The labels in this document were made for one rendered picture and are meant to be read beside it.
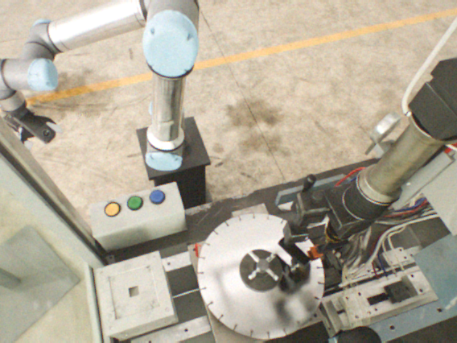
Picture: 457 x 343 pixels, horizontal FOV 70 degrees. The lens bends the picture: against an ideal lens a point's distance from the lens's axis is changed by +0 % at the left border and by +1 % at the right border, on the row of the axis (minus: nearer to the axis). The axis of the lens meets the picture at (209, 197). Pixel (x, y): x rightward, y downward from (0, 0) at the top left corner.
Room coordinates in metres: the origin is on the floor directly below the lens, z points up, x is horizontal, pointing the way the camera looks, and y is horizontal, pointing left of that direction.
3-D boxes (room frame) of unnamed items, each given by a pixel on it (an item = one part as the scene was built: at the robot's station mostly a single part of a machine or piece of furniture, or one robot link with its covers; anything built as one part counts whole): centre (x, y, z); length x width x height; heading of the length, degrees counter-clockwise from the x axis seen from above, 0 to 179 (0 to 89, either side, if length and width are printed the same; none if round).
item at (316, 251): (0.30, -0.32, 0.95); 0.10 x 0.03 x 0.07; 108
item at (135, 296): (0.19, 0.20, 0.82); 0.18 x 0.18 x 0.15; 18
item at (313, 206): (0.28, -0.20, 1.17); 0.06 x 0.05 x 0.20; 99
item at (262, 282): (0.24, -0.14, 0.96); 0.11 x 0.11 x 0.03
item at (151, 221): (0.44, 0.22, 0.82); 0.28 x 0.11 x 0.15; 108
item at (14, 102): (0.66, 0.56, 1.13); 0.08 x 0.08 x 0.05
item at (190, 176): (0.80, 0.15, 0.37); 0.40 x 0.40 x 0.75; 18
